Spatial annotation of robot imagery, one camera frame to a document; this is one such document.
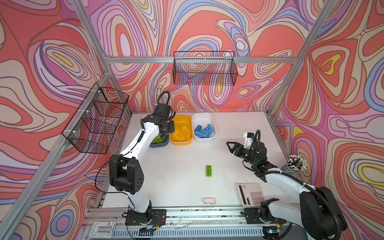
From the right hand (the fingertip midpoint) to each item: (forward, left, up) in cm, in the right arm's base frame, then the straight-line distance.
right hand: (230, 147), depth 86 cm
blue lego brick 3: (+19, +12, -8) cm, 24 cm away
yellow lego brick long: (+15, +35, -8) cm, 38 cm away
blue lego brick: (+23, +18, -9) cm, 30 cm away
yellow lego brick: (+22, +28, -8) cm, 36 cm away
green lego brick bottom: (-10, +13, -11) cm, 20 cm away
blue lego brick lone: (+17, +16, -10) cm, 25 cm away
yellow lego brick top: (+14, +25, -8) cm, 30 cm away
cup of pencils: (-13, -30, +4) cm, 33 cm away
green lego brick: (+13, +45, -9) cm, 48 cm away
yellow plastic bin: (+34, +33, -14) cm, 49 cm away
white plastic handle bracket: (-37, +65, -9) cm, 76 cm away
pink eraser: (-26, +14, -10) cm, 32 cm away
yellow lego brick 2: (+17, +29, -9) cm, 35 cm away
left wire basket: (+2, +73, +16) cm, 75 cm away
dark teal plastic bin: (+9, +43, -8) cm, 44 cm away
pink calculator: (-23, -8, -11) cm, 27 cm away
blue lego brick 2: (+20, +9, -8) cm, 24 cm away
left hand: (+11, +35, +7) cm, 37 cm away
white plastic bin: (+30, +14, -9) cm, 34 cm away
